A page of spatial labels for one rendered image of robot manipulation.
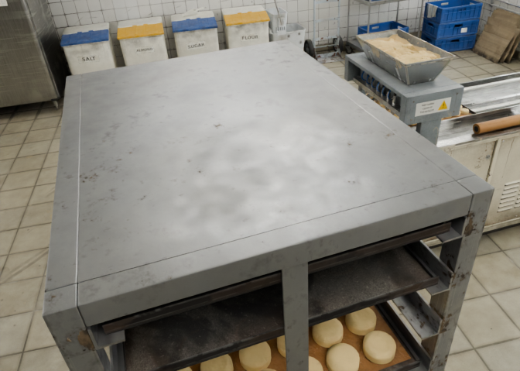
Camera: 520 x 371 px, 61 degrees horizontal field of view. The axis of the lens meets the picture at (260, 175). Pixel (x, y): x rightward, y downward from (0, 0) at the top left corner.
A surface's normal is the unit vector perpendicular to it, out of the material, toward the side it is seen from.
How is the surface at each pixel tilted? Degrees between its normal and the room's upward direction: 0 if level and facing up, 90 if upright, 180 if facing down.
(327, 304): 0
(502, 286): 0
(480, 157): 90
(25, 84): 90
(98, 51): 91
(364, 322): 0
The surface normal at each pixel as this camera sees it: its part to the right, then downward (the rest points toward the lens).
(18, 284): -0.07, -0.83
